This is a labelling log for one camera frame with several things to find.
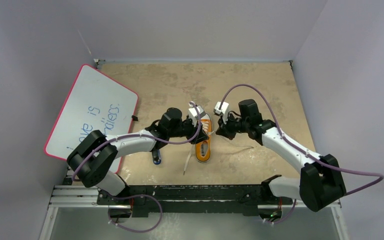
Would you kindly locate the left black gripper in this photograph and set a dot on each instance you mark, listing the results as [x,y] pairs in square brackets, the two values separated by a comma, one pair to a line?
[193,130]

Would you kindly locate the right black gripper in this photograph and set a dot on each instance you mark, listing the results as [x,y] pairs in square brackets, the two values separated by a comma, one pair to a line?
[223,129]

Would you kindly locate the orange canvas sneaker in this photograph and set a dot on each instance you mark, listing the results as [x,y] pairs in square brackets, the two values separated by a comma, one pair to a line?
[203,149]

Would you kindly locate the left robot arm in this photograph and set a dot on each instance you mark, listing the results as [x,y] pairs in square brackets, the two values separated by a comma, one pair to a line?
[92,158]

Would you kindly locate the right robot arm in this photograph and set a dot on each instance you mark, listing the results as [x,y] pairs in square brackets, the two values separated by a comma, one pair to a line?
[319,183]

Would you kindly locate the blue black stapler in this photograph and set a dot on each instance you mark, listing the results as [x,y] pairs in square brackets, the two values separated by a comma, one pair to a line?
[156,157]

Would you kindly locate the pink framed whiteboard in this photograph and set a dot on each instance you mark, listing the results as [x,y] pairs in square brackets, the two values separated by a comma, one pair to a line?
[95,102]

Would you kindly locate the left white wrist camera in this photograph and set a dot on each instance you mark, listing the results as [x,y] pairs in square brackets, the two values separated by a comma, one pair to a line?
[195,112]

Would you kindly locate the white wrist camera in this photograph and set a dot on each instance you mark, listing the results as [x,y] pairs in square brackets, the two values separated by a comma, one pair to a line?
[195,112]
[221,108]

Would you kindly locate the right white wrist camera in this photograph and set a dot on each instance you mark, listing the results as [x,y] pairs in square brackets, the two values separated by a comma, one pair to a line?
[221,108]

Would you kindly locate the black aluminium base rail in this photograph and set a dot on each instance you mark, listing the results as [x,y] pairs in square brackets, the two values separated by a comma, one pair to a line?
[245,199]

